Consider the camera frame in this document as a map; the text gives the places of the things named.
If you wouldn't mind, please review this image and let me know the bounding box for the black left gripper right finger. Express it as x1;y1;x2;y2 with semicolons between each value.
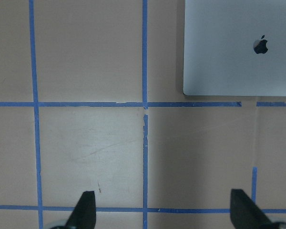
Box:
230;189;276;229

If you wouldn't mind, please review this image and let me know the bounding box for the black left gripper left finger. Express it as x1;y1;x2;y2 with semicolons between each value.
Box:
64;191;96;229

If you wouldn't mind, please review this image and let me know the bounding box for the silver laptop notebook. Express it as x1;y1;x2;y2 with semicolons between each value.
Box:
183;0;286;96

